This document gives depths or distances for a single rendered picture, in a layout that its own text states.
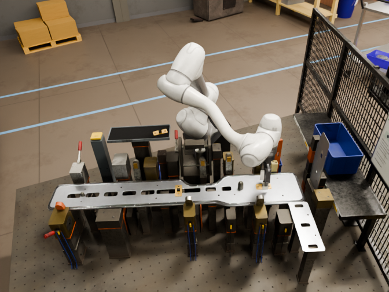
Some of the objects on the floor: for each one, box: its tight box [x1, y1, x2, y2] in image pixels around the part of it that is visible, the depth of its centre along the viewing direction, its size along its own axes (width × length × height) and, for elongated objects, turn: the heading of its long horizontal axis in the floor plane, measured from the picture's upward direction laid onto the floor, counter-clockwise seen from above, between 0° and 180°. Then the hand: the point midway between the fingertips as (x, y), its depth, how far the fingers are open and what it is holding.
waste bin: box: [337, 0, 358, 19], centre depth 661 cm, size 42×37×48 cm
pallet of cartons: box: [13, 0, 82, 54], centre depth 623 cm, size 118×89×66 cm
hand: (264, 180), depth 176 cm, fingers open, 7 cm apart
